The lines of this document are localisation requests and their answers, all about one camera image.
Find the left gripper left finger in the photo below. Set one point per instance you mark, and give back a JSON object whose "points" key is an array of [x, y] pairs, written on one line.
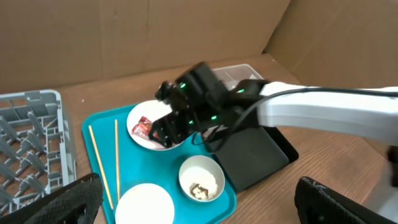
{"points": [[77, 202]]}

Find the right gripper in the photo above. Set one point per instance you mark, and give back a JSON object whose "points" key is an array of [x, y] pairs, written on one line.
{"points": [[176, 126]]}

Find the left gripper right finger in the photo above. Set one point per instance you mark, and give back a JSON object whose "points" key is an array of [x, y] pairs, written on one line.
{"points": [[318, 204]]}

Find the wooden chopstick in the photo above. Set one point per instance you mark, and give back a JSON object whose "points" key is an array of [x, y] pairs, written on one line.
{"points": [[103, 175], [117, 159]]}

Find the large white plate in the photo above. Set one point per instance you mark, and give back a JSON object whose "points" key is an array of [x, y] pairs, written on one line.
{"points": [[153, 110]]}

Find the red snack wrapper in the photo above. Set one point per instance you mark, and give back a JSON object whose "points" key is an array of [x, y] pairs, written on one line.
{"points": [[143, 128]]}

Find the white cup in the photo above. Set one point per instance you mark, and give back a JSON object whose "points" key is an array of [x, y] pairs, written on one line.
{"points": [[145, 203]]}

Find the grey-green bowl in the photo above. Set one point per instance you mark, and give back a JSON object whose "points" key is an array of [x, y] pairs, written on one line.
{"points": [[206, 163]]}

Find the rice and food leftovers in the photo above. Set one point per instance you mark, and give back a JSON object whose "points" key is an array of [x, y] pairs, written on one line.
{"points": [[200, 183]]}

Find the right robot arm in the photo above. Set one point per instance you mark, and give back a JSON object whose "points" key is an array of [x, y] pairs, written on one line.
{"points": [[199, 100]]}

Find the grey dishwasher rack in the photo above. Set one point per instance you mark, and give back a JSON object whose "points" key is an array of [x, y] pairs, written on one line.
{"points": [[37, 148]]}

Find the clear plastic bin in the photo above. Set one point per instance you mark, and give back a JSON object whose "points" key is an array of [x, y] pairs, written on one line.
{"points": [[232, 75]]}

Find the black tray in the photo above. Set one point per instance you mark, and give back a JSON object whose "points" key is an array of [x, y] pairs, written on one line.
{"points": [[254, 154]]}

